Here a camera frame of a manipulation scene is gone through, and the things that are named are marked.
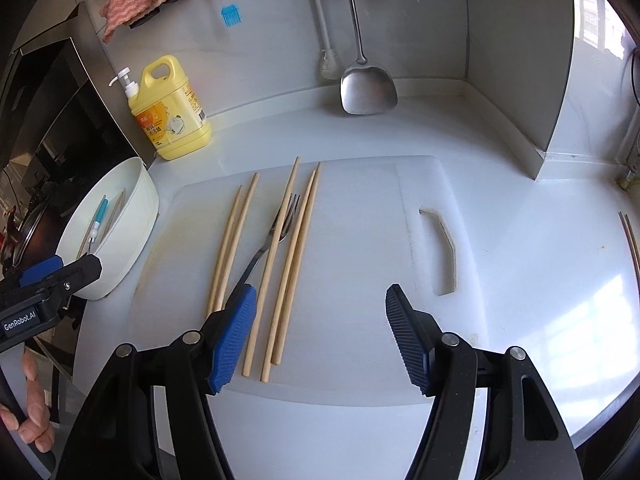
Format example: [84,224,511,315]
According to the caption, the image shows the white plastic cutting board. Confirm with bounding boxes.
[127,154,483,396]

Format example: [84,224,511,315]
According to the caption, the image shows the metal cooking spatula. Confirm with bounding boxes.
[334,0,399,116]

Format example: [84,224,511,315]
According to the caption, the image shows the metal fork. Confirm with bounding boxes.
[225,192,301,311]

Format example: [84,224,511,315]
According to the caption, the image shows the person's left hand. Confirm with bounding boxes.
[0,347,56,448]

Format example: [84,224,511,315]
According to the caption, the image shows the dark pot with lid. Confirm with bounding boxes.
[7,199,53,267]

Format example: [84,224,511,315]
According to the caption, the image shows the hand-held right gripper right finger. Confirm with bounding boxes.
[384,284,586,480]

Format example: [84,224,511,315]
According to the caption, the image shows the yellow detergent pump bottle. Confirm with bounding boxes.
[109,55,213,162]

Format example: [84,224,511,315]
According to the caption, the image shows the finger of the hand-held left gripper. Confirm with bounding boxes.
[0,255,65,294]
[29,254,104,312]

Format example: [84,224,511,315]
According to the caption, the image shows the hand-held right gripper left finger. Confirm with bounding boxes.
[55,284,258,480]

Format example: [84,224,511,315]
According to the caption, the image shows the white round basin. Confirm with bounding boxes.
[54,156,161,302]

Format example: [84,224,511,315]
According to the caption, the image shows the blue handled metal spoon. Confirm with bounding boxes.
[85,197,110,256]

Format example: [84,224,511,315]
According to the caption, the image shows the white long-handled bottle brush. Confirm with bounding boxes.
[300,0,341,82]

